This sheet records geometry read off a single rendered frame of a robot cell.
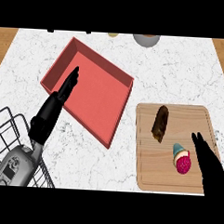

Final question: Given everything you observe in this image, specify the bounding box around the red cardboard box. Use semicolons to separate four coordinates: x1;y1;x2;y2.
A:
36;35;138;152

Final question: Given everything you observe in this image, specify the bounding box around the grey bowl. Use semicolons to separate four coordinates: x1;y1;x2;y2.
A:
131;34;162;49

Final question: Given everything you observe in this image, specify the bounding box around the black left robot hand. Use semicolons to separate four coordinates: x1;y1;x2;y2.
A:
51;64;81;108

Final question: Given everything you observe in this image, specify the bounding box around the wooden cutting board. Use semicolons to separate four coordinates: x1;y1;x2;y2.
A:
131;101;224;196

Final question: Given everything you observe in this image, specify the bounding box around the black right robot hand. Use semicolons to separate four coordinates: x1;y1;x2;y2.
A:
188;131;224;198

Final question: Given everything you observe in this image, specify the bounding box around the brown chocolate pastry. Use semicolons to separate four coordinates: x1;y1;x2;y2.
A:
151;104;170;145

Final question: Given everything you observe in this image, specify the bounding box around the pink frosted cupcake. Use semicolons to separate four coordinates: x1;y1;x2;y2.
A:
171;142;193;176

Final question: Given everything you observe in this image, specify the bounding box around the black wire basket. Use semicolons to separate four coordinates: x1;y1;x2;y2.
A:
0;106;60;189

